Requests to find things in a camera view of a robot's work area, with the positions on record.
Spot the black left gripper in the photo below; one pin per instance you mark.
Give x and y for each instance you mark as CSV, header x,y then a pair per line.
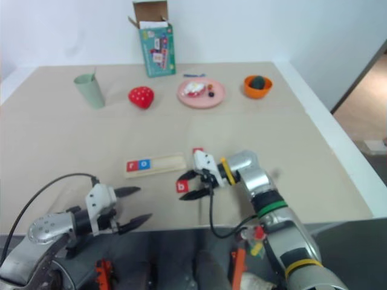
x,y
107,223

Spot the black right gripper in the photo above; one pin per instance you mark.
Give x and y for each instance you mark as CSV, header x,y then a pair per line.
x,y
208,178

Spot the red letter b block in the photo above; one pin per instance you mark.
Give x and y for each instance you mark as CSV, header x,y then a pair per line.
x,y
182,186

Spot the long wooden letter tray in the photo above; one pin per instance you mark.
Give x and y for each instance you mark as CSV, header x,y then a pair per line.
x,y
169,163

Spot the red letter o block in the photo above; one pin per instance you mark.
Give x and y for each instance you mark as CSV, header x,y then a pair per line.
x,y
198,149

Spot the red letter r block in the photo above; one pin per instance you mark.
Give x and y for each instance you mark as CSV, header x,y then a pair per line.
x,y
132,166

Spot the blue letter o block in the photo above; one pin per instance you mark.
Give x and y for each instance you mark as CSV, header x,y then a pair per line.
x,y
144,164

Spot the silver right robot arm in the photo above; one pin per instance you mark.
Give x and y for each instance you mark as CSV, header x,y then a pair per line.
x,y
260,178

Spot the orange and black tool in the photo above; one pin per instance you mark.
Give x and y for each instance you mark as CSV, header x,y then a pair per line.
x,y
104,272

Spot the small red plastic piece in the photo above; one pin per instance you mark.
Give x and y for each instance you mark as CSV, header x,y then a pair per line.
x,y
259,232

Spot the pink plate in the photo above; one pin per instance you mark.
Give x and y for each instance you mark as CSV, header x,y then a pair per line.
x,y
199,101

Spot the small yellow plastic piece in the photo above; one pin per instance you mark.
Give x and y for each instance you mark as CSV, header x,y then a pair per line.
x,y
256,248

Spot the long orange bar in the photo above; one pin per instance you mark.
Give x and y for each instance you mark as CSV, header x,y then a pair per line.
x,y
238,269

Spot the white and red toy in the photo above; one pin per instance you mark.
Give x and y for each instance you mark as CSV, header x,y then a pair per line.
x,y
194,88

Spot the beige table cover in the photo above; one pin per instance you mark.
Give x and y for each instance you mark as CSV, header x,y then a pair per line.
x,y
272,127

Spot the red strawberry toy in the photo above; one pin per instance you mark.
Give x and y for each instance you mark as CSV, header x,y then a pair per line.
x,y
141,97

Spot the thin blue strip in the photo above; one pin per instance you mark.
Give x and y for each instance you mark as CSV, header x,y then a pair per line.
x,y
193,75

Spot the orange bowl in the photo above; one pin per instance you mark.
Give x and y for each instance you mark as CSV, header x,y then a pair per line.
x,y
257,93

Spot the white fabric item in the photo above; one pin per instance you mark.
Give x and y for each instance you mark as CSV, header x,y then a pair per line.
x,y
257,281

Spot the pale green cup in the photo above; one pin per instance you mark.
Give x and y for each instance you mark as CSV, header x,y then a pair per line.
x,y
90,93

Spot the dark green avocado toy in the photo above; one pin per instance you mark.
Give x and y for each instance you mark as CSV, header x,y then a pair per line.
x,y
258,82

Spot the open teal cardboard box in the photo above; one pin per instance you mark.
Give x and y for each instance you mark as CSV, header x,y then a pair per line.
x,y
157,51

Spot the tan box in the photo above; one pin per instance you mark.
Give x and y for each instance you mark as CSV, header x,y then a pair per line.
x,y
375,146

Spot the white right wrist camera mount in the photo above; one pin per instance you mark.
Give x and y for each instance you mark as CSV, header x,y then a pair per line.
x,y
204,163

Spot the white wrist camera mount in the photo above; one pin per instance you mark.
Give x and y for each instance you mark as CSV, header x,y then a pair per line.
x,y
204,163
99,196

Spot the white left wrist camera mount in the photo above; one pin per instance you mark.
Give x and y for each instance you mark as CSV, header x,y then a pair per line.
x,y
99,196

